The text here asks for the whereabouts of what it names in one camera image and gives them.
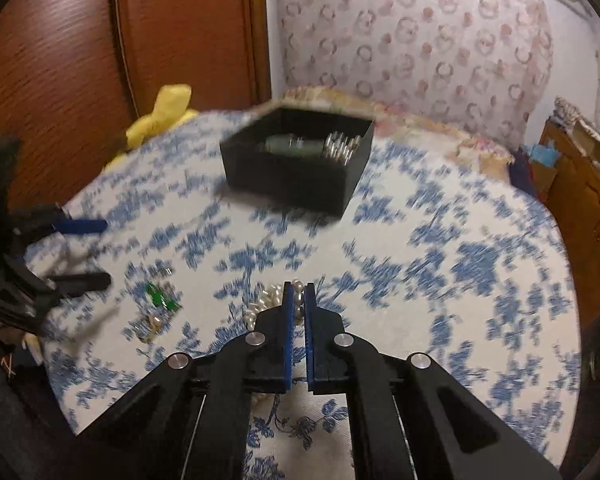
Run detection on small gold jewelry piece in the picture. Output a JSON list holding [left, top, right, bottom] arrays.
[[135, 310, 168, 343]]

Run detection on dark blue cloth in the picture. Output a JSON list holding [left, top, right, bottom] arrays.
[[509, 157, 537, 196]]

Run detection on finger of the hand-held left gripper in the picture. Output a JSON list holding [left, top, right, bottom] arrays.
[[17, 204, 109, 237], [10, 255, 112, 307]]

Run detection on ring-patterned wall cloth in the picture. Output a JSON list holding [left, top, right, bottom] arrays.
[[275, 0, 553, 147]]

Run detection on wooden cabinet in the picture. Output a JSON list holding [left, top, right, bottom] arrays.
[[537, 119, 600, 321]]

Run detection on blue floral tablecloth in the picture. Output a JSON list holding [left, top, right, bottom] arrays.
[[27, 110, 581, 480]]

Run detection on yellow plush toy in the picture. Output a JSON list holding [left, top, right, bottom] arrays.
[[105, 84, 198, 171]]

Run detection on white pearl necklace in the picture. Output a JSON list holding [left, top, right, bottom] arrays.
[[242, 279, 306, 333]]

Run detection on black box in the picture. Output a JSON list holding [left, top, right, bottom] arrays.
[[219, 100, 376, 218]]

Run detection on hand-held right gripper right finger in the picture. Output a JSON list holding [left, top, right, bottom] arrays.
[[303, 283, 565, 480]]

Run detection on green bead jewelry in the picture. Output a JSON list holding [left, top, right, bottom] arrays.
[[146, 282, 181, 311]]

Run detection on blue bag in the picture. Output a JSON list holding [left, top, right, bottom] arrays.
[[517, 142, 561, 168]]

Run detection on pile of papers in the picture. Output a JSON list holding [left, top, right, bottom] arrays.
[[553, 96, 600, 136]]

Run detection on thin silver bangles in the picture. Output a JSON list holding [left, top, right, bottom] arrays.
[[324, 131, 362, 162]]

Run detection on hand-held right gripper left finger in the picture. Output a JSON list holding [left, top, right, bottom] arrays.
[[74, 282, 296, 480]]

